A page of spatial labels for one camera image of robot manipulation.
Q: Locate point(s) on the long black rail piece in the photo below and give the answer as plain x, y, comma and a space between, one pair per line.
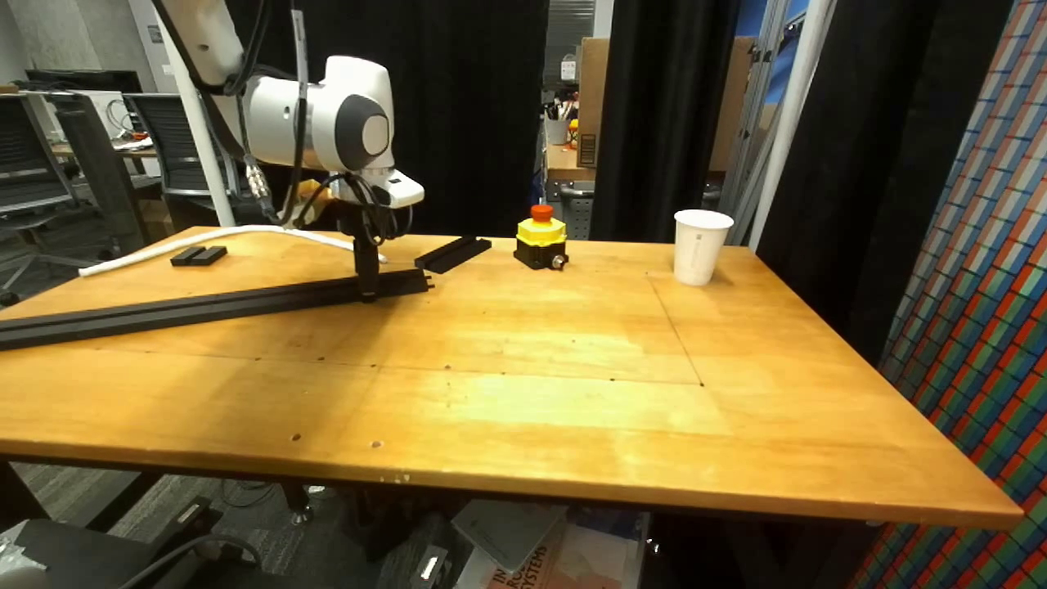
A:
54, 327

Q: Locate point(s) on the black curtain right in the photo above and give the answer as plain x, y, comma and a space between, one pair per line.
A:
876, 143

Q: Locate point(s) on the colourful checkered panel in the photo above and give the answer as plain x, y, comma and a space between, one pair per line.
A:
971, 337

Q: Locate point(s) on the black curtain left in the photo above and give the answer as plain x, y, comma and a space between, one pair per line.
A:
466, 82

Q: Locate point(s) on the small black block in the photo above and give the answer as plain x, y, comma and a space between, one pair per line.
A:
197, 256

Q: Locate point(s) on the black rail piece back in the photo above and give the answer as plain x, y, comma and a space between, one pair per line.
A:
453, 254

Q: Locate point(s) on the white metal pole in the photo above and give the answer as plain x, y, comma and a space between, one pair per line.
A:
793, 107

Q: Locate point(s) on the black rail piece front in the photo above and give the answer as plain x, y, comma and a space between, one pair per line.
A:
390, 285

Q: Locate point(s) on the black curtain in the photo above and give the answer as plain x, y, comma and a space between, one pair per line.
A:
876, 143
466, 82

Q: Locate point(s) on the white plastic tube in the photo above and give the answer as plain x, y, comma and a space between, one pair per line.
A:
207, 237

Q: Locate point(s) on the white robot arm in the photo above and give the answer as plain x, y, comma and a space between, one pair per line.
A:
340, 124

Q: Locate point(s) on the white paper cup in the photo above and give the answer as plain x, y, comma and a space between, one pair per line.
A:
697, 240

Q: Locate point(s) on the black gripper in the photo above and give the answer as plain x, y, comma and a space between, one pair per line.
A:
370, 227

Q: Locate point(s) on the yellow red emergency stop button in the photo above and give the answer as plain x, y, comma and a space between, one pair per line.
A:
542, 240

